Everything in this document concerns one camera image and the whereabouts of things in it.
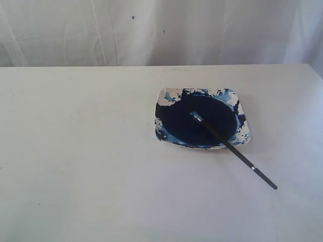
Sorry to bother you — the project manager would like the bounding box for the black paintbrush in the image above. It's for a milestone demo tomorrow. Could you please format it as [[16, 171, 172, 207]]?
[[190, 111, 278, 190]]

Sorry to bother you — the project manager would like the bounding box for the square white plate blue paint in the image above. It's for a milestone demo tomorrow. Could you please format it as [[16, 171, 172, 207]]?
[[154, 88, 251, 149]]

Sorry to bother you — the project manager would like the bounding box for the white backdrop sheet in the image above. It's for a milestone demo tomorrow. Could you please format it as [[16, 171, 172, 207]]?
[[0, 0, 323, 68]]

